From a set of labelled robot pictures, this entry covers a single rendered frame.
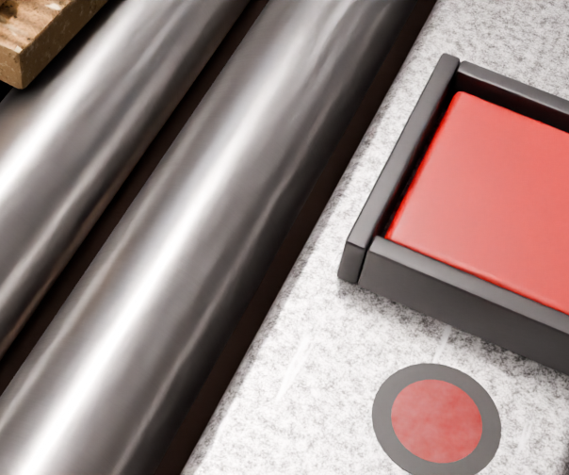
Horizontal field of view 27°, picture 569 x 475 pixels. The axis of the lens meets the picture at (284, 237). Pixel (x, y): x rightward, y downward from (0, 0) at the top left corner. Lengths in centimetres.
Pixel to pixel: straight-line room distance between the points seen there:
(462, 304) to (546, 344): 2
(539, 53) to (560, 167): 6
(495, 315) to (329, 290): 4
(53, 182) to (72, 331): 5
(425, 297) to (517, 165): 5
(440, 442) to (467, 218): 6
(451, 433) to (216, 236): 8
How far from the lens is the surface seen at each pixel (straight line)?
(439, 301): 30
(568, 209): 32
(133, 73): 35
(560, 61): 38
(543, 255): 31
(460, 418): 29
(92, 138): 33
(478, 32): 38
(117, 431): 28
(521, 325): 30
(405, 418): 29
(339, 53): 36
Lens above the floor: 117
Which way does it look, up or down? 54 degrees down
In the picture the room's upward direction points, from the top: 11 degrees clockwise
